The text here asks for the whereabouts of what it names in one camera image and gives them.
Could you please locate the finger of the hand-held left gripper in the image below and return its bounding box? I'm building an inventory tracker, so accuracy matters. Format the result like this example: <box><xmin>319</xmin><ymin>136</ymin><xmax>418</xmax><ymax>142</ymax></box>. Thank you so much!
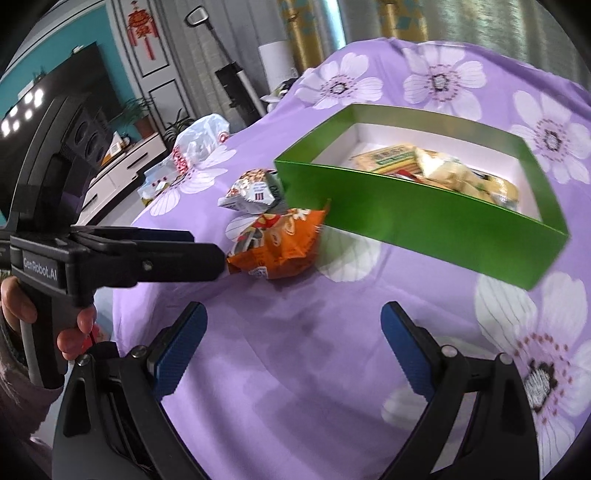
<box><xmin>69</xmin><ymin>226</ymin><xmax>195</xmax><ymax>245</ymax></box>
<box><xmin>90</xmin><ymin>242</ymin><xmax>228</xmax><ymax>288</ymax></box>

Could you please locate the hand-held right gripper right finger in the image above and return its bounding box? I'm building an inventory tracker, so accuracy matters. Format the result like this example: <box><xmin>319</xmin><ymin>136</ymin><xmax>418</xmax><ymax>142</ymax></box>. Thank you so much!
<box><xmin>379</xmin><ymin>301</ymin><xmax>541</xmax><ymax>480</ymax></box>

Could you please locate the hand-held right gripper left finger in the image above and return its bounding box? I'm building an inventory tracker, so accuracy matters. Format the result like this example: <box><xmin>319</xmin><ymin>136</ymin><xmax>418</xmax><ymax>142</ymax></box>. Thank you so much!
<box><xmin>53</xmin><ymin>301</ymin><xmax>208</xmax><ymax>480</ymax></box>

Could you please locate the white peanut print packet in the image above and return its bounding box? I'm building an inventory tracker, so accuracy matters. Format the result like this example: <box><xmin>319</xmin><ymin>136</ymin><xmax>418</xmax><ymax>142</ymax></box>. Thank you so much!
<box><xmin>217</xmin><ymin>168</ymin><xmax>286</xmax><ymax>215</ymax></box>

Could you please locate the orange snack packet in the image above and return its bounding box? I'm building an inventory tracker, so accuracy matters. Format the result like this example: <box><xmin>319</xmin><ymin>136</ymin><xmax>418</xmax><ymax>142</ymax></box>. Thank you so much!
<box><xmin>226</xmin><ymin>199</ymin><xmax>331</xmax><ymax>280</ymax></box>

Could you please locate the green cardboard box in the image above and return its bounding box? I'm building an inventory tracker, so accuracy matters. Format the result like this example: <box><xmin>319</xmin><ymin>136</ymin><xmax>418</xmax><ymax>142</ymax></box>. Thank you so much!
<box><xmin>274</xmin><ymin>104</ymin><xmax>570</xmax><ymax>291</ymax></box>

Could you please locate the yellow snack packet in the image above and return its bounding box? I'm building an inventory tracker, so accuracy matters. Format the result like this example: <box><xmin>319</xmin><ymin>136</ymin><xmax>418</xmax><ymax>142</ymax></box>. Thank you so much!
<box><xmin>413</xmin><ymin>147</ymin><xmax>476</xmax><ymax>190</ymax></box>

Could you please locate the pale corn print packet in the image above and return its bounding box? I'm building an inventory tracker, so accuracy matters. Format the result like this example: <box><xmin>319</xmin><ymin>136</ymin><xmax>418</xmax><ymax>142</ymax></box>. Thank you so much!
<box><xmin>462</xmin><ymin>168</ymin><xmax>520</xmax><ymax>210</ymax></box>

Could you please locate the yellow green cracker packet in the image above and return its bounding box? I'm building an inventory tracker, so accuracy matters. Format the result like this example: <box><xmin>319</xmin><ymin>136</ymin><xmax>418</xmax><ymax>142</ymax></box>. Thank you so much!
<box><xmin>350</xmin><ymin>145</ymin><xmax>422</xmax><ymax>175</ymax></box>

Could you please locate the person's left forearm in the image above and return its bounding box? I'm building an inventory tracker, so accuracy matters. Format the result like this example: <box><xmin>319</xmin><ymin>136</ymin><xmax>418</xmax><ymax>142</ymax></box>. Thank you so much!
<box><xmin>0</xmin><ymin>318</ymin><xmax>63</xmax><ymax>444</ymax></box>

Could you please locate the person's left hand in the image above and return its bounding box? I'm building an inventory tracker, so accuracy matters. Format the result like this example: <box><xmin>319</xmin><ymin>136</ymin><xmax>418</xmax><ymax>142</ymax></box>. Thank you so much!
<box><xmin>0</xmin><ymin>277</ymin><xmax>99</xmax><ymax>365</ymax></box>

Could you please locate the white television stand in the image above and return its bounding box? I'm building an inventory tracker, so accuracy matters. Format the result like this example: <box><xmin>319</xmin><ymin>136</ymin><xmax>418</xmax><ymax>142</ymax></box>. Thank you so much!
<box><xmin>83</xmin><ymin>131</ymin><xmax>169</xmax><ymax>217</ymax></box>

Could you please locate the black speaker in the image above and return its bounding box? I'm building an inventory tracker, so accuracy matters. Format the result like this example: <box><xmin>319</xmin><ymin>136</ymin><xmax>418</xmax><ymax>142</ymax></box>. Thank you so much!
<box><xmin>69</xmin><ymin>108</ymin><xmax>114</xmax><ymax>169</ymax></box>

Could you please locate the white plastic bag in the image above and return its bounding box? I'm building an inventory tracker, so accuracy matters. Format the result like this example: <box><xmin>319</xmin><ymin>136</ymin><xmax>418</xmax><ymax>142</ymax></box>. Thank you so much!
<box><xmin>172</xmin><ymin>114</ymin><xmax>232</xmax><ymax>174</ymax></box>

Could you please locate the purple floral cloth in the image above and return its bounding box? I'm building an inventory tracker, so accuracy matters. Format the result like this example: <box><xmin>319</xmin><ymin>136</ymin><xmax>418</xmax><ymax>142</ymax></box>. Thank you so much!
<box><xmin>111</xmin><ymin>37</ymin><xmax>591</xmax><ymax>480</ymax></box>

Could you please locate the green potted plant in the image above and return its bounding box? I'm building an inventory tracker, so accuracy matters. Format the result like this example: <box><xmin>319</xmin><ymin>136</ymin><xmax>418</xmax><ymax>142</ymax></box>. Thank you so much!
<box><xmin>113</xmin><ymin>97</ymin><xmax>153</xmax><ymax>139</ymax></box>
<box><xmin>164</xmin><ymin>111</ymin><xmax>195</xmax><ymax>144</ymax></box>

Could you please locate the black television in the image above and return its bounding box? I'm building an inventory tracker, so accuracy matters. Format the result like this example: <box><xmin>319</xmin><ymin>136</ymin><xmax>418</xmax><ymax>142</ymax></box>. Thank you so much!
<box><xmin>0</xmin><ymin>42</ymin><xmax>125</xmax><ymax>222</ymax></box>

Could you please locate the black upright vacuum cleaner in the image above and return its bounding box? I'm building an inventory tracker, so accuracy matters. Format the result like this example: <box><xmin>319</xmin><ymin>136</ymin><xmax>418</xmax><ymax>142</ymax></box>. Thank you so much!
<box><xmin>185</xmin><ymin>6</ymin><xmax>269</xmax><ymax>125</ymax></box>

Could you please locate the grey curtain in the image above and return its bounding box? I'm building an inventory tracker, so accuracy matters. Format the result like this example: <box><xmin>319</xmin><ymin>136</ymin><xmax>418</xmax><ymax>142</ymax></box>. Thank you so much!
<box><xmin>429</xmin><ymin>0</ymin><xmax>555</xmax><ymax>51</ymax></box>
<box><xmin>171</xmin><ymin>0</ymin><xmax>282</xmax><ymax>134</ymax></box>

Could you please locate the white appliance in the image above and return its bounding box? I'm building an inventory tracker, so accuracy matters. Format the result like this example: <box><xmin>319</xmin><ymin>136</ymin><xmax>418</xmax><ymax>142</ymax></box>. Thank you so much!
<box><xmin>257</xmin><ymin>41</ymin><xmax>298</xmax><ymax>93</ymax></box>

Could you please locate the gold patterned curtain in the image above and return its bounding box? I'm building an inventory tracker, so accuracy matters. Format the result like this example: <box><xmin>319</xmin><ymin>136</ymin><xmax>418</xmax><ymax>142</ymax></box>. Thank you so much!
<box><xmin>376</xmin><ymin>0</ymin><xmax>430</xmax><ymax>44</ymax></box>
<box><xmin>276</xmin><ymin>0</ymin><xmax>345</xmax><ymax>70</ymax></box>

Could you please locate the red knot wall ornament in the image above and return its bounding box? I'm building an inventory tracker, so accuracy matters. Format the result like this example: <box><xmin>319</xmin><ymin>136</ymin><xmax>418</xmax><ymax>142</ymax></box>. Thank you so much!
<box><xmin>126</xmin><ymin>0</ymin><xmax>160</xmax><ymax>61</ymax></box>

